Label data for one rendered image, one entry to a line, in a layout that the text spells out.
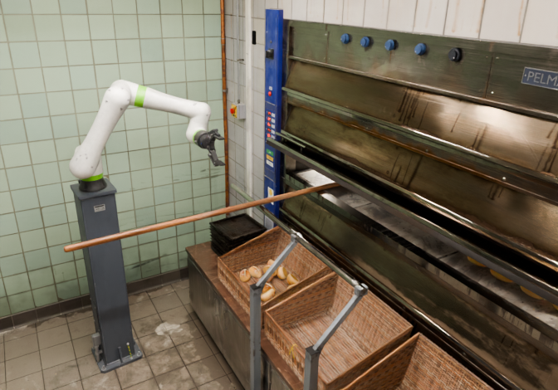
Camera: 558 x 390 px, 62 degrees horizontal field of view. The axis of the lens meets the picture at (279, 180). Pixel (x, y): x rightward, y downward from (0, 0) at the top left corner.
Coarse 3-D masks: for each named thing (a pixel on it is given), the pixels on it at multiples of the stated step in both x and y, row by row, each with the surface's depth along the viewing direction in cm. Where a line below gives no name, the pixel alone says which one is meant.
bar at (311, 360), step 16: (240, 192) 266; (304, 240) 214; (320, 256) 202; (272, 272) 219; (336, 272) 192; (256, 288) 216; (256, 304) 219; (352, 304) 181; (256, 320) 223; (336, 320) 181; (256, 336) 226; (256, 352) 230; (320, 352) 182; (256, 368) 234; (256, 384) 238; (304, 384) 186
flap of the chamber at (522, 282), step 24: (288, 144) 274; (312, 168) 237; (336, 168) 239; (360, 192) 206; (384, 192) 213; (408, 216) 183; (432, 216) 190; (480, 240) 173; (528, 264) 158; (528, 288) 142
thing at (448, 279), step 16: (288, 176) 290; (320, 192) 265; (336, 208) 250; (352, 208) 246; (368, 224) 229; (384, 240) 220; (400, 240) 215; (416, 256) 203; (432, 256) 202; (432, 272) 197; (448, 272) 190; (464, 288) 183; (480, 288) 180; (496, 304) 171; (512, 304) 172; (512, 320) 166; (528, 320) 163; (544, 336) 157
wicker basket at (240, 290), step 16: (256, 240) 292; (272, 240) 299; (288, 240) 294; (224, 256) 283; (240, 256) 290; (256, 256) 297; (272, 256) 305; (288, 256) 292; (304, 256) 279; (224, 272) 277; (240, 272) 292; (288, 272) 291; (304, 272) 277; (320, 272) 254; (240, 288) 260; (288, 288) 247; (304, 288) 251; (240, 304) 263; (272, 304) 243
